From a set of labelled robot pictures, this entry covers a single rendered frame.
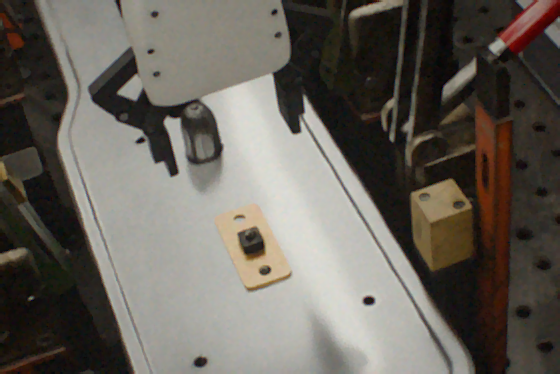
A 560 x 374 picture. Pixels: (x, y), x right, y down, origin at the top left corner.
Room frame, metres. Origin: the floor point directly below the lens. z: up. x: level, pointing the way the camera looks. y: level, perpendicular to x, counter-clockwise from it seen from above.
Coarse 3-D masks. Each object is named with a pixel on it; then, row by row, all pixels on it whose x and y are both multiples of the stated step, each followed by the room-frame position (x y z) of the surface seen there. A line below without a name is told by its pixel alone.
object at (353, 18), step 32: (384, 0) 0.81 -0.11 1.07; (352, 32) 0.80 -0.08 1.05; (384, 32) 0.80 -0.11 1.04; (352, 64) 0.80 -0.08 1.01; (384, 64) 0.80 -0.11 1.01; (352, 96) 0.81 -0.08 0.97; (384, 96) 0.80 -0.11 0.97; (352, 128) 0.82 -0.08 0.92; (352, 160) 0.83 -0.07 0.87; (384, 160) 0.80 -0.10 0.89; (384, 192) 0.80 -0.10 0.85
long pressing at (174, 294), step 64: (64, 0) 1.00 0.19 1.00; (64, 64) 0.90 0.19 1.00; (64, 128) 0.80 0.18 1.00; (128, 128) 0.78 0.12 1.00; (256, 128) 0.75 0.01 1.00; (320, 128) 0.73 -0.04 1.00; (128, 192) 0.70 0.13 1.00; (192, 192) 0.69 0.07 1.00; (256, 192) 0.67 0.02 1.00; (320, 192) 0.66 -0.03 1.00; (128, 256) 0.63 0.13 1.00; (192, 256) 0.61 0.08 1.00; (320, 256) 0.59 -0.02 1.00; (384, 256) 0.58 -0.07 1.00; (128, 320) 0.56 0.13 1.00; (192, 320) 0.55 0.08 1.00; (256, 320) 0.54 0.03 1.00; (320, 320) 0.53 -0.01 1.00; (384, 320) 0.52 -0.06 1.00; (448, 320) 0.51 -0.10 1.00
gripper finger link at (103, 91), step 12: (132, 48) 0.60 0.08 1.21; (120, 60) 0.60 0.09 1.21; (132, 60) 0.59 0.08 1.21; (108, 72) 0.60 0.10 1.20; (120, 72) 0.59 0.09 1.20; (132, 72) 0.59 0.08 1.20; (96, 84) 0.59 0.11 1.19; (108, 84) 0.59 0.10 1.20; (120, 84) 0.59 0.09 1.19; (96, 96) 0.59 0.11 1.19; (108, 96) 0.59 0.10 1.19; (120, 96) 0.60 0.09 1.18; (108, 108) 0.59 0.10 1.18
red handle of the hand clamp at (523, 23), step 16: (544, 0) 0.67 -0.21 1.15; (528, 16) 0.66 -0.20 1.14; (544, 16) 0.66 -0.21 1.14; (512, 32) 0.66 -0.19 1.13; (528, 32) 0.66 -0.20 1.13; (496, 48) 0.66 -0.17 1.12; (512, 48) 0.65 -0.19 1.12; (464, 80) 0.65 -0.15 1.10; (448, 96) 0.65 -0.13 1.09; (464, 96) 0.65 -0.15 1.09; (448, 112) 0.64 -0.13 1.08; (400, 128) 0.65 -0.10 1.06
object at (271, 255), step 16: (240, 208) 0.65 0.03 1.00; (256, 208) 0.65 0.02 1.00; (224, 224) 0.64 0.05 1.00; (240, 224) 0.64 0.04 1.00; (256, 224) 0.63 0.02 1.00; (224, 240) 0.62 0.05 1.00; (240, 240) 0.61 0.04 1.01; (256, 240) 0.61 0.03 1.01; (272, 240) 0.61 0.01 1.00; (240, 256) 0.60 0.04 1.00; (256, 256) 0.60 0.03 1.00; (272, 256) 0.60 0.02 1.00; (240, 272) 0.59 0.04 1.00; (256, 272) 0.58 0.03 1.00; (272, 272) 0.58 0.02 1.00; (288, 272) 0.58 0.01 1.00; (256, 288) 0.57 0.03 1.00
